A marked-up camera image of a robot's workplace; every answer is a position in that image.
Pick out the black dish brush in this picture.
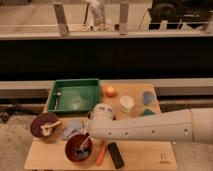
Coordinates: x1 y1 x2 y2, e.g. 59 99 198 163
76 138 89 160

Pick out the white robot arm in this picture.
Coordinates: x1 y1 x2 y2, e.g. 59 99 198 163
88 103 213 144

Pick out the dark red bowl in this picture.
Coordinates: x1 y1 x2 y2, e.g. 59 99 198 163
30 113 58 138

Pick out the orange fruit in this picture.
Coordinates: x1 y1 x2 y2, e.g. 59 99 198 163
105 86 117 98

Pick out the green plastic tray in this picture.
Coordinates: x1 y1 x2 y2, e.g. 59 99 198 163
47 78 101 114

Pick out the blue cup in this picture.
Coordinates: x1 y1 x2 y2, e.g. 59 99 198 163
143 91 154 105

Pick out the green sponge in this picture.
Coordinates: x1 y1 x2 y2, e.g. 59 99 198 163
141 108 155 116

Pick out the metal spoon in tray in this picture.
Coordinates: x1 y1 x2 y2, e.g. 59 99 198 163
54 92 61 110

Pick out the light blue cloth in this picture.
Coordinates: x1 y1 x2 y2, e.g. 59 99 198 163
61 120 84 140

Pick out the orange carrot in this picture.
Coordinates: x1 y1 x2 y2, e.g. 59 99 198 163
96 141 106 165

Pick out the black rectangular block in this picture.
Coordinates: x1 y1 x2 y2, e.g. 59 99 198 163
107 142 124 169

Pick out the wooden spatula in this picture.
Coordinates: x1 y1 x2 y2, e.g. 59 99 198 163
41 121 60 136

